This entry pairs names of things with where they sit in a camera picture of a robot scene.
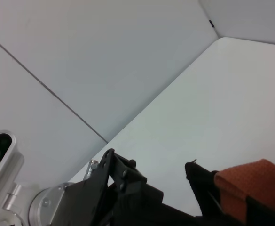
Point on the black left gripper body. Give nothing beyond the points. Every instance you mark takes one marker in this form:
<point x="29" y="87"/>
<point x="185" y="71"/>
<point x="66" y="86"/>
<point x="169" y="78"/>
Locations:
<point x="88" y="202"/>

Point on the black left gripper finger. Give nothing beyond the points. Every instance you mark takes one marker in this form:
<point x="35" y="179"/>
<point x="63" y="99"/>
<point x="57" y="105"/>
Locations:
<point x="137" y="193"/>

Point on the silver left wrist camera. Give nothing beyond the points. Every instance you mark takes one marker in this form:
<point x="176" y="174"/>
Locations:
<point x="10" y="164"/>

